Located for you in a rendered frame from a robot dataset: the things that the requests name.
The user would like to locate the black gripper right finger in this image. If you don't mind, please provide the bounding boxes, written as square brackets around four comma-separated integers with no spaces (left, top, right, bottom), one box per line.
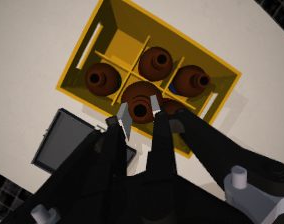
[138,95,284,224]

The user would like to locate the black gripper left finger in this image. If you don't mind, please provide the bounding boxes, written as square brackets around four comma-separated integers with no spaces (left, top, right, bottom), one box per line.
[0,103,133,224]

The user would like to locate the grey square tray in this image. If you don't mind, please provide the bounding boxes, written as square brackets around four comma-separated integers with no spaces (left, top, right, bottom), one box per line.
[31,108,135,175]

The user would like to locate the yellow divided crate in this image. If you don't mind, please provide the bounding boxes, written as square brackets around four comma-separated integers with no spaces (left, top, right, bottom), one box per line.
[55,0,224,117]

